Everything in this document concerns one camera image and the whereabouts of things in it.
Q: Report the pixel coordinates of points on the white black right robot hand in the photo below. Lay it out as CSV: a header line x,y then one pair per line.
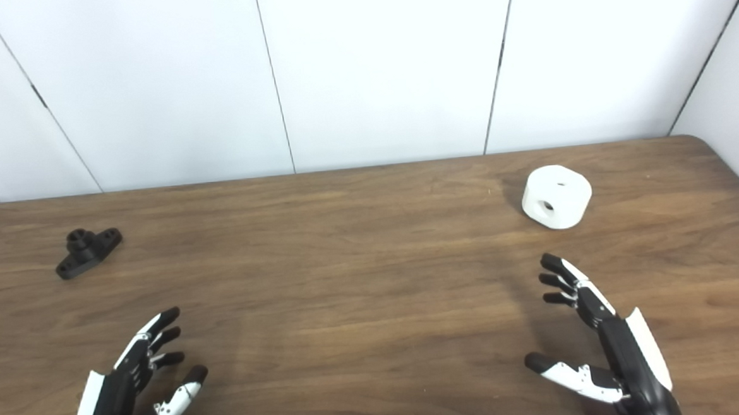
x,y
630,358

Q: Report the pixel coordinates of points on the black flanged holder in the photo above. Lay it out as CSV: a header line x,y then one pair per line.
x,y
84,251

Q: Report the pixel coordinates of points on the round white plastic piece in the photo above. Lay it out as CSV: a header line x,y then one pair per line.
x,y
565,200

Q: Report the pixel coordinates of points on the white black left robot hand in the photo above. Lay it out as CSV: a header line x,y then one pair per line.
x,y
111,398

